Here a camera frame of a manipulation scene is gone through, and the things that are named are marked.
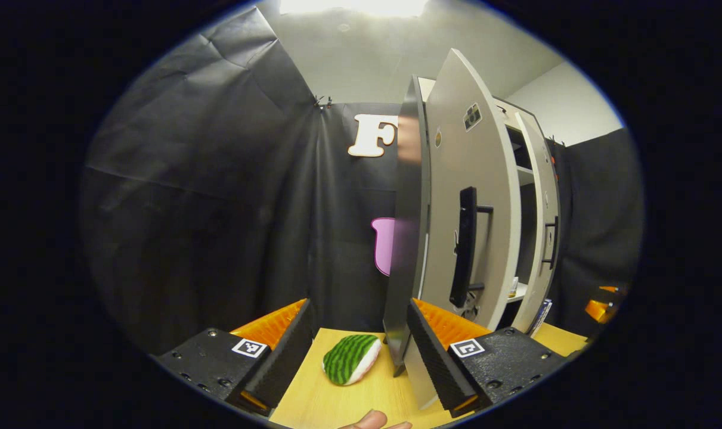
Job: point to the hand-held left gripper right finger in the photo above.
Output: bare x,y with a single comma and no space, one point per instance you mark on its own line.
435,357

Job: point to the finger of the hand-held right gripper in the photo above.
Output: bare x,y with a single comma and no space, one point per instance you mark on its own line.
610,289
599,311

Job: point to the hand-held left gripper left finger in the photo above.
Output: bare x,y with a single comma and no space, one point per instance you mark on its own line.
283,357

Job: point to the white grey shoe cabinet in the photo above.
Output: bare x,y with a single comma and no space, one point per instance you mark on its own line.
405,238

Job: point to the white cabinet door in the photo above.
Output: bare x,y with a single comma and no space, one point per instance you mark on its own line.
539,179
492,149

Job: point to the green watermelon slice toy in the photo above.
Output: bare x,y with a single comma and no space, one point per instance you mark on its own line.
350,357

